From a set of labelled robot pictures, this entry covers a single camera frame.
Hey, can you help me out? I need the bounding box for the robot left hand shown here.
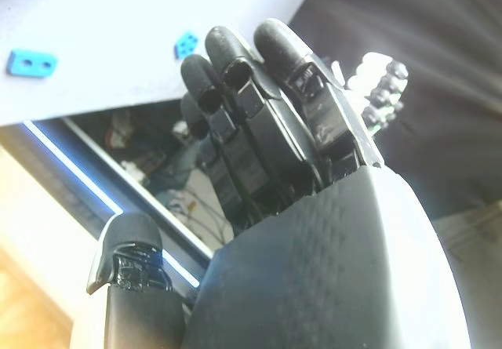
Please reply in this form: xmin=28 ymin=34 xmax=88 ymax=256
xmin=70 ymin=17 xmax=474 ymax=349

